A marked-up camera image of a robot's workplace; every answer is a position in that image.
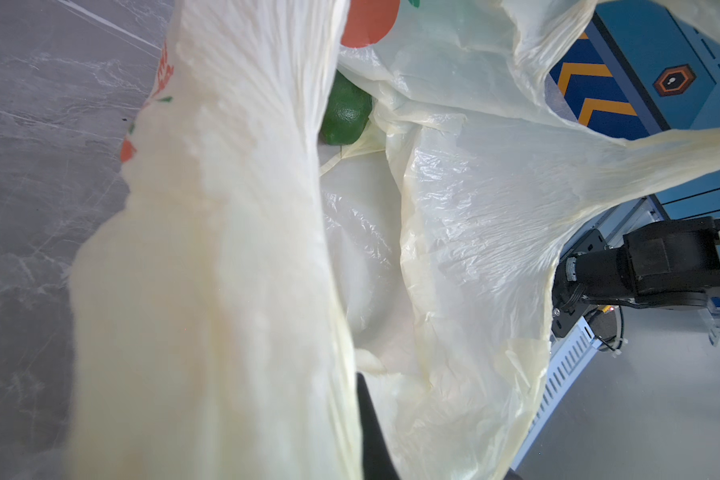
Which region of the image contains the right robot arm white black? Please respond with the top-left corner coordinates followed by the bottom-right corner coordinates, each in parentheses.
top-left (552, 217), bottom-right (720, 312)

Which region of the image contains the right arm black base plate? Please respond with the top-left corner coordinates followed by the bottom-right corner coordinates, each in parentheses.
top-left (551, 229), bottom-right (609, 339)

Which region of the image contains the yellowish translucent plastic bag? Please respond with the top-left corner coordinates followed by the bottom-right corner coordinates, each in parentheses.
top-left (67, 1), bottom-right (720, 479)

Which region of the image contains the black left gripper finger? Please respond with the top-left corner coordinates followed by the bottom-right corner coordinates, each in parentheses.
top-left (357, 373), bottom-right (400, 480)

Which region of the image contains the green lime fruit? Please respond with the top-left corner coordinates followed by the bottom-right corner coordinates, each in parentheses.
top-left (320, 72), bottom-right (373, 146)

